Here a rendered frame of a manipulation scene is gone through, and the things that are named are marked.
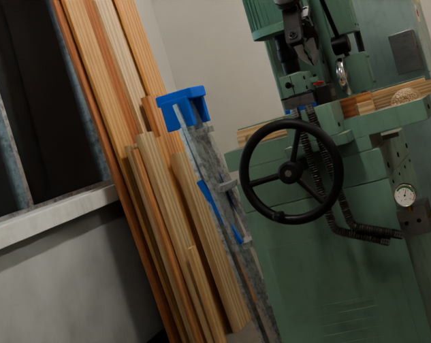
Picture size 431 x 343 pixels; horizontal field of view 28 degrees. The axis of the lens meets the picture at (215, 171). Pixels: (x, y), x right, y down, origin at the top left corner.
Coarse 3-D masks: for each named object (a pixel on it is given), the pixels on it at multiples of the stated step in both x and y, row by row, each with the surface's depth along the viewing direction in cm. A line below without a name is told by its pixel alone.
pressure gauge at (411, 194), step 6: (402, 186) 232; (408, 186) 232; (396, 192) 233; (402, 192) 232; (408, 192) 232; (414, 192) 231; (396, 198) 233; (402, 198) 233; (408, 198) 232; (414, 198) 232; (402, 204) 233; (408, 204) 232; (408, 210) 235
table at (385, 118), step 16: (384, 112) 237; (400, 112) 236; (416, 112) 234; (352, 128) 240; (368, 128) 239; (384, 128) 238; (272, 144) 249; (288, 144) 247; (336, 144) 233; (256, 160) 251; (272, 160) 249
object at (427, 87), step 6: (414, 84) 248; (420, 84) 248; (426, 84) 247; (396, 90) 250; (420, 90) 248; (426, 90) 248; (372, 96) 253; (378, 96) 252; (384, 96) 252; (390, 96) 251; (378, 102) 252; (384, 102) 252; (390, 102) 251; (276, 132) 264; (282, 132) 263
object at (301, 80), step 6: (300, 72) 255; (306, 72) 262; (282, 78) 257; (288, 78) 256; (294, 78) 255; (300, 78) 255; (306, 78) 260; (282, 84) 257; (294, 84) 256; (300, 84) 255; (306, 84) 258; (312, 84) 265; (282, 90) 258; (288, 90) 256; (294, 90) 256; (300, 90) 255; (306, 90) 256; (288, 96) 257
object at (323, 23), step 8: (312, 0) 273; (312, 8) 274; (320, 8) 273; (320, 16) 273; (320, 24) 274; (320, 32) 274; (328, 32) 273; (328, 40) 273; (328, 48) 274; (328, 56) 274; (336, 56) 274; (344, 56) 285; (272, 64) 280; (328, 64) 275; (336, 80) 274; (280, 88) 281; (336, 88) 275; (280, 96) 281; (344, 96) 274
